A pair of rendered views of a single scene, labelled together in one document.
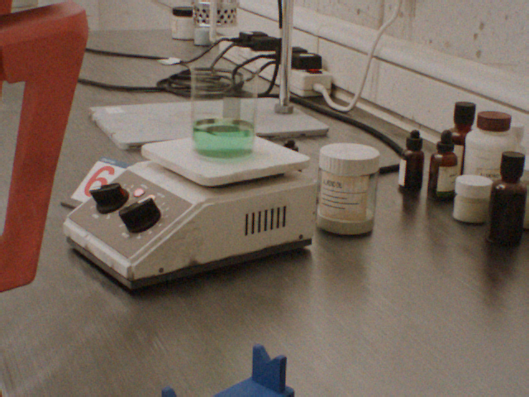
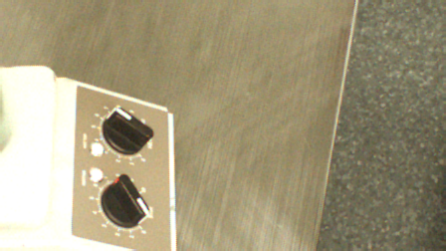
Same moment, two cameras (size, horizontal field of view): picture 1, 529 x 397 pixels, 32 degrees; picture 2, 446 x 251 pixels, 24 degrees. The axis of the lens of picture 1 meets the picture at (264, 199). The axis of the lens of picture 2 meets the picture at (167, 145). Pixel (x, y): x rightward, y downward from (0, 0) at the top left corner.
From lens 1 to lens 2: 113 cm
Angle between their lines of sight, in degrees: 97
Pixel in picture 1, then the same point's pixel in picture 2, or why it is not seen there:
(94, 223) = (158, 201)
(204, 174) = (49, 77)
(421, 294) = not seen: outside the picture
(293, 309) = (47, 32)
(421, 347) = not seen: outside the picture
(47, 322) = (274, 114)
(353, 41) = not seen: outside the picture
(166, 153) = (37, 167)
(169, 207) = (94, 114)
